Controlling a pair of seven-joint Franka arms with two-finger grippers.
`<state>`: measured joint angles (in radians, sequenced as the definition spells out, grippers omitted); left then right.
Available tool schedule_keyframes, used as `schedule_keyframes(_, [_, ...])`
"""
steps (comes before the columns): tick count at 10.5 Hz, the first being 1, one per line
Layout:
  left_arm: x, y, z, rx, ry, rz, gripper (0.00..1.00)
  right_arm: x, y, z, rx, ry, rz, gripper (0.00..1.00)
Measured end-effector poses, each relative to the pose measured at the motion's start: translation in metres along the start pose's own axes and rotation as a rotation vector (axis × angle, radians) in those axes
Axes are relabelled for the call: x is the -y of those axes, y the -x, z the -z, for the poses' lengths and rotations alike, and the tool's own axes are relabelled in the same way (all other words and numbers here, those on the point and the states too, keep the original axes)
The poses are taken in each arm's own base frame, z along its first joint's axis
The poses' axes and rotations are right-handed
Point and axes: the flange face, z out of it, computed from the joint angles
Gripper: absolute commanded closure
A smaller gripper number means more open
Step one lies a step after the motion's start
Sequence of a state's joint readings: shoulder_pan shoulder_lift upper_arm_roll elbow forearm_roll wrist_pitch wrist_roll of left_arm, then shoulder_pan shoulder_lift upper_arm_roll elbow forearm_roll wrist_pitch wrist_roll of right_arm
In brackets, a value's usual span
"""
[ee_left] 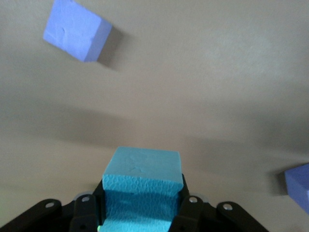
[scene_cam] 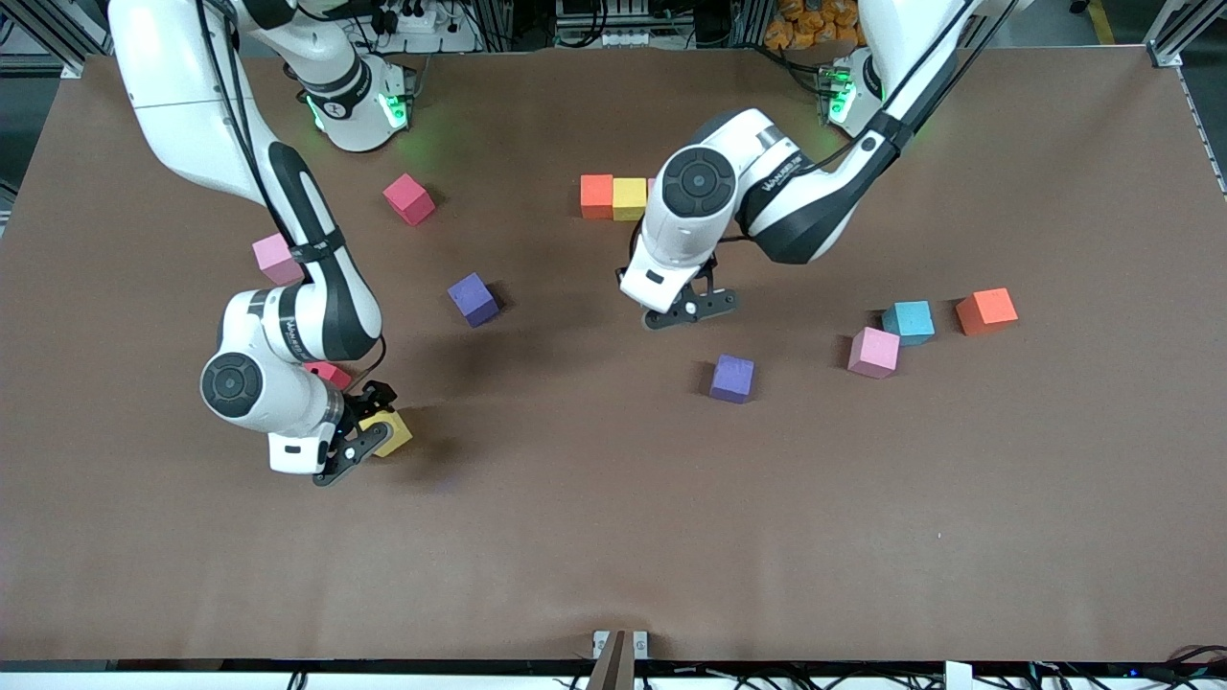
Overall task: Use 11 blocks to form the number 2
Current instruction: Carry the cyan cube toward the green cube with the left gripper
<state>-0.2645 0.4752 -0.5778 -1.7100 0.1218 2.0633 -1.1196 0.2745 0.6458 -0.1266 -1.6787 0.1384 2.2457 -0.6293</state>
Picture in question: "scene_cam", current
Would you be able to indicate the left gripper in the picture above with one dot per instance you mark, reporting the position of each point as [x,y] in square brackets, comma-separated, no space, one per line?
[620,272]

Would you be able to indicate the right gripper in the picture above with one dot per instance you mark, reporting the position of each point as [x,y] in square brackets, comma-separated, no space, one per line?
[367,399]

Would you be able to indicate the yellow foam cube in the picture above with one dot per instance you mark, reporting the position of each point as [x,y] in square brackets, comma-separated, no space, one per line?
[393,433]
[629,199]

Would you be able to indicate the red foam cube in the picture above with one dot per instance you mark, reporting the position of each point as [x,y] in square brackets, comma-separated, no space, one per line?
[331,374]
[408,199]

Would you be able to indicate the purple foam cube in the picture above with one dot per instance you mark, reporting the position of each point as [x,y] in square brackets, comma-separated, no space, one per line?
[473,299]
[732,379]

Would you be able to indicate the orange foam cube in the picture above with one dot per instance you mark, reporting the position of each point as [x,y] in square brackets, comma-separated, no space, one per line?
[596,196]
[986,310]

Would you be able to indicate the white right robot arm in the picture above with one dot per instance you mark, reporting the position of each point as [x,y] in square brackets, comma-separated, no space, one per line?
[192,105]

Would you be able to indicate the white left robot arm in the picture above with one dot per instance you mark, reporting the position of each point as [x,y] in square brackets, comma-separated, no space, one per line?
[815,211]

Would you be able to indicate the blue foam cube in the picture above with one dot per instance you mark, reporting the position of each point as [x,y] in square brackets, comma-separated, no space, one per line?
[908,322]

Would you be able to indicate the white power strip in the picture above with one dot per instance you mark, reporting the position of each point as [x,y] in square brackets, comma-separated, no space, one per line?
[441,40]
[604,38]

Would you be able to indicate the brown paper table cover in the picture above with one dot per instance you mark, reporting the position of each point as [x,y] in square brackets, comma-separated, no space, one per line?
[613,537]

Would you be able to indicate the bag of orange items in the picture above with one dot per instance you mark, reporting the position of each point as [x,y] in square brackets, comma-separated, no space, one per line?
[810,24]

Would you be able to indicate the black left camera mount bracket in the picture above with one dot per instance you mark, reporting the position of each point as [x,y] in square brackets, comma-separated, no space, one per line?
[690,309]

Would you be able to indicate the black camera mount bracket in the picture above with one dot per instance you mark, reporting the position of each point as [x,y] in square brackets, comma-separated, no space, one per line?
[690,309]
[350,452]

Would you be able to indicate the black right camera mount bracket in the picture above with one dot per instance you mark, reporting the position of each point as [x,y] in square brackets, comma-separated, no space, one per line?
[350,452]

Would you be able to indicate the metal table clamp bracket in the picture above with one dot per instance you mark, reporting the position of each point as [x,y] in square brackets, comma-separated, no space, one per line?
[621,656]

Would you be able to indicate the aluminium frame profile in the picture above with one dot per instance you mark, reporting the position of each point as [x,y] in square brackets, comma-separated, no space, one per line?
[70,68]
[1184,29]

